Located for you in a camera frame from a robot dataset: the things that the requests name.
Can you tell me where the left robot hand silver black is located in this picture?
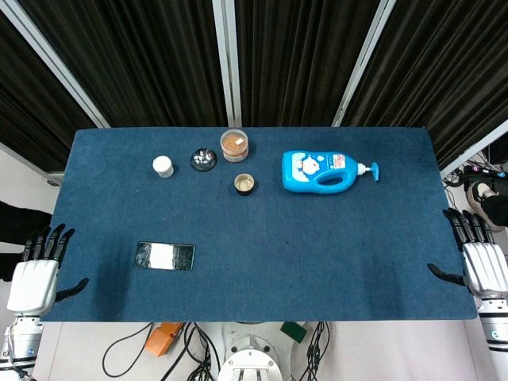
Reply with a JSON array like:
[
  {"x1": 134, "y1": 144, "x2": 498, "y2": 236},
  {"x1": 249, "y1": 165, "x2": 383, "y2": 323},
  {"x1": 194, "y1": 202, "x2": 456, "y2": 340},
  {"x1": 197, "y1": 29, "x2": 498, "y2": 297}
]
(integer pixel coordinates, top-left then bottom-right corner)
[{"x1": 6, "y1": 223, "x2": 90, "y2": 317}]

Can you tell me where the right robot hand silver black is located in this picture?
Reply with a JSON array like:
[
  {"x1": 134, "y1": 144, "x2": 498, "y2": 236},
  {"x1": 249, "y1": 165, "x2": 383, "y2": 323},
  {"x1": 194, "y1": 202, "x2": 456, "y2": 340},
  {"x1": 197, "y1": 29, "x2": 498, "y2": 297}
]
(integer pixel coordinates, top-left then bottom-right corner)
[{"x1": 426, "y1": 207, "x2": 508, "y2": 301}]

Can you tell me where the white sneaker with black leg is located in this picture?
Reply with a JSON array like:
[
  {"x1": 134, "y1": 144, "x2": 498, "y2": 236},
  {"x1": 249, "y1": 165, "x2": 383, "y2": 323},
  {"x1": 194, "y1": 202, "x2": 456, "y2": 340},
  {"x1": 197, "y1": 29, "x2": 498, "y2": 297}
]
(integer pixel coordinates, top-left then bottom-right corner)
[{"x1": 466, "y1": 181, "x2": 508, "y2": 233}]

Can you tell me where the power strip with plugs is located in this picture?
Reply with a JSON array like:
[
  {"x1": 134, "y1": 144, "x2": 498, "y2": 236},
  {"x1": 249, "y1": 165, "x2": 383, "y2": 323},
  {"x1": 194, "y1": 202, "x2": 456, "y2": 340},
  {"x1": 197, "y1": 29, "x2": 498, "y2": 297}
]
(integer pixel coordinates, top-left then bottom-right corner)
[{"x1": 460, "y1": 164, "x2": 508, "y2": 187}]

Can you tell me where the black smartphone glossy screen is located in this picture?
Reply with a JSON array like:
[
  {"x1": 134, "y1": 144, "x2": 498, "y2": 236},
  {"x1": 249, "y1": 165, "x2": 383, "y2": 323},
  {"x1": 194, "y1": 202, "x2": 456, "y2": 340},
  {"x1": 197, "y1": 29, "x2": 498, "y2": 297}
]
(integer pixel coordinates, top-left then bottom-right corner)
[{"x1": 133, "y1": 241, "x2": 196, "y2": 272}]

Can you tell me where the orange box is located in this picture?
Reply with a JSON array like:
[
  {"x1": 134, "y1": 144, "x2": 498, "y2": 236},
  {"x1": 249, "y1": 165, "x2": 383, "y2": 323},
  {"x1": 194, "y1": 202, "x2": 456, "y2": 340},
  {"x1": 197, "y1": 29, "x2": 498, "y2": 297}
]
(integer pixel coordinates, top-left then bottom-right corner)
[{"x1": 144, "y1": 321, "x2": 185, "y2": 357}]

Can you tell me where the small white jar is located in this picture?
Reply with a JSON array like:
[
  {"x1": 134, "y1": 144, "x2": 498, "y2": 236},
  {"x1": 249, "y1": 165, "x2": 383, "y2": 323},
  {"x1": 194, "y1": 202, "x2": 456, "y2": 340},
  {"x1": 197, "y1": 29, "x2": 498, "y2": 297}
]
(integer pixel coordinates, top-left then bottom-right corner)
[{"x1": 152, "y1": 156, "x2": 175, "y2": 179}]

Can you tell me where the blue detergent bottle with pump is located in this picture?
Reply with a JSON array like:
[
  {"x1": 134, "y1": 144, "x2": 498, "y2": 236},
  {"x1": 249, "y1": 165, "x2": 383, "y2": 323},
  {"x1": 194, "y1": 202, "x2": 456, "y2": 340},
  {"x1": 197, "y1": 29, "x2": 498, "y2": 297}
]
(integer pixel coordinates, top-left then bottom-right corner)
[{"x1": 281, "y1": 149, "x2": 381, "y2": 195}]

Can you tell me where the green block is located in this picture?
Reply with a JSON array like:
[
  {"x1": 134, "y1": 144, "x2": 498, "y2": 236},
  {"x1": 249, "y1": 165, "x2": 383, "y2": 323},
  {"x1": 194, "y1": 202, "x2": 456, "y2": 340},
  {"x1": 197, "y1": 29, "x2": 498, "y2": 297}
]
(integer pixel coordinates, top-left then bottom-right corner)
[{"x1": 279, "y1": 321, "x2": 309, "y2": 344}]

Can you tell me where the chrome call bell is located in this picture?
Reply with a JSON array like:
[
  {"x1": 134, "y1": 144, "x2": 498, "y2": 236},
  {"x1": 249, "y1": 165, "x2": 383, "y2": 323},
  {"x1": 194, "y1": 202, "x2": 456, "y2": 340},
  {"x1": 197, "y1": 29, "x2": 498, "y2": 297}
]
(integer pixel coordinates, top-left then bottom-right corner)
[{"x1": 190, "y1": 148, "x2": 218, "y2": 172}]

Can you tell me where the blue felt table cover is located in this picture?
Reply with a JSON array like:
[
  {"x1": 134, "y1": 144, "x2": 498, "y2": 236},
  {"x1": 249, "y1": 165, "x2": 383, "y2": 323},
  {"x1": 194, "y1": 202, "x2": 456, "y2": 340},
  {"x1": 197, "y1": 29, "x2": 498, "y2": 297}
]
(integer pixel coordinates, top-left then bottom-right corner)
[{"x1": 39, "y1": 126, "x2": 478, "y2": 323}]

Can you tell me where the white robot torso base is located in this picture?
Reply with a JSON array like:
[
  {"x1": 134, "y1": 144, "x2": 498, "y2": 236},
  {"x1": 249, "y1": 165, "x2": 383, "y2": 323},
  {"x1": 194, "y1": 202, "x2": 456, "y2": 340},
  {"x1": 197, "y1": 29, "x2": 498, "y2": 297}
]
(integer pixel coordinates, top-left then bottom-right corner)
[{"x1": 217, "y1": 321, "x2": 294, "y2": 381}]

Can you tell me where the small black gold tin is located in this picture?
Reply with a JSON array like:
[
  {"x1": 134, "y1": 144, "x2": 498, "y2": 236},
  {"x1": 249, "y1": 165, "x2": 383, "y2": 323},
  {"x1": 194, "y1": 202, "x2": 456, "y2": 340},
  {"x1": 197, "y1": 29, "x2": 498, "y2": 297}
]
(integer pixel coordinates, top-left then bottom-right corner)
[{"x1": 233, "y1": 173, "x2": 256, "y2": 196}]

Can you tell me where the clear jar with brown contents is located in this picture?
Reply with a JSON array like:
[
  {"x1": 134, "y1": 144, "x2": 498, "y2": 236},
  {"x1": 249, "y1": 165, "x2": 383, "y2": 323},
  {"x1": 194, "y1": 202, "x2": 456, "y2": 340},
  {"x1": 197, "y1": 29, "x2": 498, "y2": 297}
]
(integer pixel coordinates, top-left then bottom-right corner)
[{"x1": 219, "y1": 127, "x2": 251, "y2": 164}]

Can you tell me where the black curtain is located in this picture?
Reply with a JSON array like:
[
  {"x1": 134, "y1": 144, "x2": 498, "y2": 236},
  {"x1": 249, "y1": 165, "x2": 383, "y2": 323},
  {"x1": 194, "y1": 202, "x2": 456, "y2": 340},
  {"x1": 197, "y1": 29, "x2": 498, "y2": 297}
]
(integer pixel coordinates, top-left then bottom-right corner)
[{"x1": 0, "y1": 0, "x2": 508, "y2": 175}]

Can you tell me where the black floor cable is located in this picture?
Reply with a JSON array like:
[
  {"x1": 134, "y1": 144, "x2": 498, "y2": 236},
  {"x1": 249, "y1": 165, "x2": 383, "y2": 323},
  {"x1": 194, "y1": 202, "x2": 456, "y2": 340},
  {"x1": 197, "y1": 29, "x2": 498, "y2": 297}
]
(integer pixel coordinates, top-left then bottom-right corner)
[
  {"x1": 295, "y1": 321, "x2": 333, "y2": 381},
  {"x1": 101, "y1": 321, "x2": 156, "y2": 378}
]

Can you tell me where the grey metal frame post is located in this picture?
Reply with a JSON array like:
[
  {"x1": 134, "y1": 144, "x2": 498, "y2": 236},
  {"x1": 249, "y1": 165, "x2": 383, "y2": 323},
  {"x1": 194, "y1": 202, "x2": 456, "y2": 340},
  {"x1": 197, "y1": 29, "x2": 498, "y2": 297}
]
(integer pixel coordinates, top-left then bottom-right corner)
[
  {"x1": 0, "y1": 0, "x2": 111, "y2": 129},
  {"x1": 331, "y1": 0, "x2": 398, "y2": 128},
  {"x1": 211, "y1": 0, "x2": 243, "y2": 128}
]

